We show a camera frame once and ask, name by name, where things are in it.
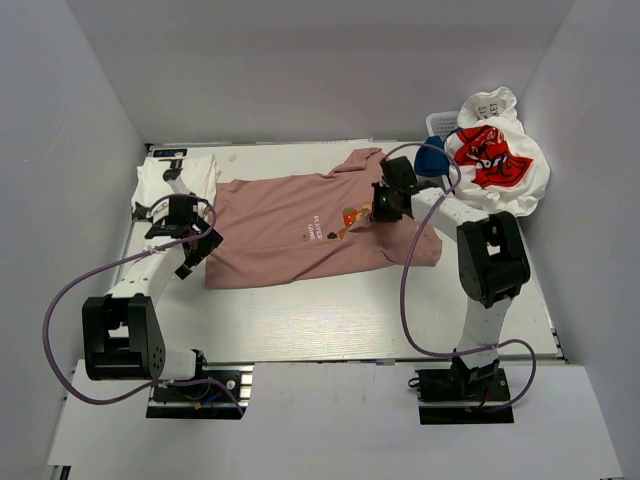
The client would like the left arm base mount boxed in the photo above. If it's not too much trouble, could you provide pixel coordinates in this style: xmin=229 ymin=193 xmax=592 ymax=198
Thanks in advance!
xmin=146 ymin=365 xmax=254 ymax=420

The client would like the white text t shirt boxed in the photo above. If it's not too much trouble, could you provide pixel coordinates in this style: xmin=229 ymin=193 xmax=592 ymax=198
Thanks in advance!
xmin=457 ymin=86 xmax=525 ymax=134

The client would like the white plastic basket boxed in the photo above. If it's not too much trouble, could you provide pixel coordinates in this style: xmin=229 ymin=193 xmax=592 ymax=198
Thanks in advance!
xmin=425 ymin=111 xmax=459 ymax=140

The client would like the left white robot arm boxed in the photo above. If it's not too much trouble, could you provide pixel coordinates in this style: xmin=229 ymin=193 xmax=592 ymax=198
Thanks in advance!
xmin=82 ymin=194 xmax=223 ymax=399

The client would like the blue t shirt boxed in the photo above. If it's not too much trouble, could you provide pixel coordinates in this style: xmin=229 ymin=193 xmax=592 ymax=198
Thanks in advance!
xmin=414 ymin=136 xmax=450 ymax=178

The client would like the folded white t shirt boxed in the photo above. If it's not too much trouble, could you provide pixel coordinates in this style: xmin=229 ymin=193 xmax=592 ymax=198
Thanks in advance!
xmin=131 ymin=154 xmax=221 ymax=220

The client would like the pink t shirt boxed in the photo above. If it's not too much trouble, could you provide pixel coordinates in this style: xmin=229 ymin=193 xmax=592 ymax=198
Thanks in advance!
xmin=205 ymin=148 xmax=442 ymax=289

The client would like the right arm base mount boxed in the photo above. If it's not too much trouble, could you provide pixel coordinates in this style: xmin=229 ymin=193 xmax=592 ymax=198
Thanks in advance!
xmin=407 ymin=357 xmax=514 ymax=426

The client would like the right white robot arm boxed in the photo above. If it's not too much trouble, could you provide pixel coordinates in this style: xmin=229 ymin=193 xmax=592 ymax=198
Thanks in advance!
xmin=371 ymin=157 xmax=531 ymax=399

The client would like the white red print t shirt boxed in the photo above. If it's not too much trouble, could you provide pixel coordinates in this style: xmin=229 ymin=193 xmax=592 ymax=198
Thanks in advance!
xmin=444 ymin=118 xmax=551 ymax=217

